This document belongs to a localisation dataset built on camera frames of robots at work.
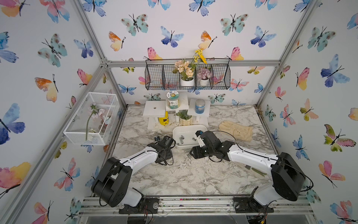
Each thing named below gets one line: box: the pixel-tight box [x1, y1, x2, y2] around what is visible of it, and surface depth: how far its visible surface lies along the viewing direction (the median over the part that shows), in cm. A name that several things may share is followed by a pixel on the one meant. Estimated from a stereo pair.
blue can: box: [194, 98, 206, 115], surface depth 93 cm
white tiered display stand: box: [143, 92, 211, 130], surface depth 101 cm
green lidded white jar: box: [165, 90, 181, 110], surface depth 86 cm
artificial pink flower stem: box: [85, 102, 105, 141], surface depth 76 cm
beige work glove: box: [218, 120, 254, 142], surface depth 106 cm
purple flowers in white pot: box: [196, 67, 213, 87], surface depth 92 cm
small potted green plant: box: [173, 109, 193, 126], surface depth 103 cm
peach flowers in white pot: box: [172, 60, 197, 87], surface depth 84 cm
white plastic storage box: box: [172, 124, 208, 148], surface depth 101 cm
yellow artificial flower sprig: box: [193, 48, 208, 64], surface depth 84 cm
